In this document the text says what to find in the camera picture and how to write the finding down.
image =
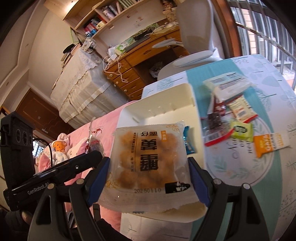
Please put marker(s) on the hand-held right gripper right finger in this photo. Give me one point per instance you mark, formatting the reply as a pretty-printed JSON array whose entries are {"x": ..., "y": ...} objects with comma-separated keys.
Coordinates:
[{"x": 198, "y": 185}]

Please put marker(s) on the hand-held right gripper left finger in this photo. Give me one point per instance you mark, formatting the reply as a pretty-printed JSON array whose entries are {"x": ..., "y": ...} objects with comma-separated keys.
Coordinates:
[{"x": 97, "y": 185}]

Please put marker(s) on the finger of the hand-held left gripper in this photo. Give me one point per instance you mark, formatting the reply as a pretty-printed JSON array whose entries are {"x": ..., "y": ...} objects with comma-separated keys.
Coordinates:
[
  {"x": 81, "y": 156},
  {"x": 76, "y": 166}
]

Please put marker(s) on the clear dark snack packet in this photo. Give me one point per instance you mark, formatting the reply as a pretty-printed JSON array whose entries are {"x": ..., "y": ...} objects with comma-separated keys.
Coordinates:
[{"x": 93, "y": 144}]

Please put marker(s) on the blue candy packet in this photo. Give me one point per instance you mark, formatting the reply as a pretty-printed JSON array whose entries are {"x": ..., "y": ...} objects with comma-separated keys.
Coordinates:
[{"x": 189, "y": 141}]

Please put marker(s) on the clear brown pastry packet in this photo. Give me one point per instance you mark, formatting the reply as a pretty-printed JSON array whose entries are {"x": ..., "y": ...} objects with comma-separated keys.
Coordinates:
[{"x": 138, "y": 162}]

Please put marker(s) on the white plastic bin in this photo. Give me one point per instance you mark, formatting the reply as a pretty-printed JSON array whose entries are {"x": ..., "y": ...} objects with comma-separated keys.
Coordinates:
[{"x": 161, "y": 99}]

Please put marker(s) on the person's left hand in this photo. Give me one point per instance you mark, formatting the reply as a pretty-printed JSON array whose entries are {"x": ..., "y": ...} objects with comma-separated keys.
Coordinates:
[{"x": 26, "y": 216}]

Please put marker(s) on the plush doll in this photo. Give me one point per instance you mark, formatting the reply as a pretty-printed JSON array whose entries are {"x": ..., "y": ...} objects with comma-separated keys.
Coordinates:
[{"x": 57, "y": 146}]

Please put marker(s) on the pink blanket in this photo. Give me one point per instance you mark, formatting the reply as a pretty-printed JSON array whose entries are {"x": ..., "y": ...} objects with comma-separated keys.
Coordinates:
[{"x": 106, "y": 122}]

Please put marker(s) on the wooden door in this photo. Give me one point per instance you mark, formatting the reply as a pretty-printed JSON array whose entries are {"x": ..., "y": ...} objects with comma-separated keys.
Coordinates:
[{"x": 39, "y": 111}]

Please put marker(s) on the red round snack packet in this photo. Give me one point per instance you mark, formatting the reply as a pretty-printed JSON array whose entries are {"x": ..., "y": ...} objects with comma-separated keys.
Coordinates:
[{"x": 217, "y": 139}]

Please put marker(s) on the dark brown snack packet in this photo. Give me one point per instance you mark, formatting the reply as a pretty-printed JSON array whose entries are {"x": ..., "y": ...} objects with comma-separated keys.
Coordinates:
[{"x": 215, "y": 120}]

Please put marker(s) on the lace covered cabinet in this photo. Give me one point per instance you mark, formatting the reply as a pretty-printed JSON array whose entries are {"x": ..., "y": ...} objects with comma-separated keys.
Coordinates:
[{"x": 87, "y": 88}]

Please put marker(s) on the green snack packet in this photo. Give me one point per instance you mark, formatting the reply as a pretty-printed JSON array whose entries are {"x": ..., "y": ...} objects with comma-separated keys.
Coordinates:
[{"x": 241, "y": 130}]

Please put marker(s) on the dark red star packet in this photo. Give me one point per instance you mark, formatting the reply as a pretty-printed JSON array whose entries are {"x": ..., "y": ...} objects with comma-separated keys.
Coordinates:
[{"x": 217, "y": 107}]

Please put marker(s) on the white orange snack packet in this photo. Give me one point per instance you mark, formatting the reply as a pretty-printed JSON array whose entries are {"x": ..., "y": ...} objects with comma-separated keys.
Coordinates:
[{"x": 270, "y": 141}]

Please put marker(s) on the cream packet red border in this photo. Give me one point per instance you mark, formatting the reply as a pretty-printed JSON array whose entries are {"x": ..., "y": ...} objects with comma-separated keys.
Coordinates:
[{"x": 241, "y": 109}]

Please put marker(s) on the clear white wafer packet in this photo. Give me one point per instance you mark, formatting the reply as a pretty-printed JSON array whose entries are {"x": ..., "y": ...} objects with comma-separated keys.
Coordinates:
[{"x": 229, "y": 82}]

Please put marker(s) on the black round object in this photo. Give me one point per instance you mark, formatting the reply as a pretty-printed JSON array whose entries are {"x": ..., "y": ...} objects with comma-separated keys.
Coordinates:
[{"x": 69, "y": 48}]

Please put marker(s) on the floral cloth pouch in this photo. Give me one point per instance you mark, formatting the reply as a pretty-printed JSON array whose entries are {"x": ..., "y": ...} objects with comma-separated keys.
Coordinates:
[{"x": 89, "y": 44}]

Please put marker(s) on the green tissue pack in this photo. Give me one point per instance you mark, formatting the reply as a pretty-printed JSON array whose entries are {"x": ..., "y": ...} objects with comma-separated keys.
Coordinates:
[{"x": 121, "y": 47}]

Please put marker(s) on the wooden desk with drawers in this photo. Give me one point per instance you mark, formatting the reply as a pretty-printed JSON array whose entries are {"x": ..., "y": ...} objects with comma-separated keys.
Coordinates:
[{"x": 138, "y": 53}]

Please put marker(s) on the black keyboard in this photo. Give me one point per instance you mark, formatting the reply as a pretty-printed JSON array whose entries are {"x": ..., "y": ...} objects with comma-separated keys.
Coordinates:
[{"x": 138, "y": 41}]

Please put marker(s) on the row of books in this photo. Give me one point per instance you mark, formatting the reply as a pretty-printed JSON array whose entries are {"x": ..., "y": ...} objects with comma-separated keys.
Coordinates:
[{"x": 92, "y": 25}]

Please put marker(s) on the white mug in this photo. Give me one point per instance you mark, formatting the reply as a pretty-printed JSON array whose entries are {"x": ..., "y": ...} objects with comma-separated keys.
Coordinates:
[{"x": 101, "y": 24}]

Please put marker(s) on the wooden bookshelf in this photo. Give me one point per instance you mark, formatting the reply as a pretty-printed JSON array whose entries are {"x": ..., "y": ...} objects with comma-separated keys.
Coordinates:
[{"x": 120, "y": 27}]

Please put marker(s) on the white sheer curtain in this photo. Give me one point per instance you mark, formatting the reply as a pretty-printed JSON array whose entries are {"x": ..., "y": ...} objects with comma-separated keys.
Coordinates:
[{"x": 217, "y": 27}]

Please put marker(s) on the grey office chair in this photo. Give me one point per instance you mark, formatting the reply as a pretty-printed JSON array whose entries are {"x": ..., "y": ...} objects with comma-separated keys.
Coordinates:
[{"x": 194, "y": 23}]

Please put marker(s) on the metal window grille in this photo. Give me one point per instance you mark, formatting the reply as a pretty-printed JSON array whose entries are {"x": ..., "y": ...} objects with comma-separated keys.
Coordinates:
[{"x": 254, "y": 31}]

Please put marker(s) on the brown wooden window frame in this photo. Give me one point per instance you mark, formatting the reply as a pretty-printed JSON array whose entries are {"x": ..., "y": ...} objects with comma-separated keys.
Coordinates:
[{"x": 229, "y": 30}]

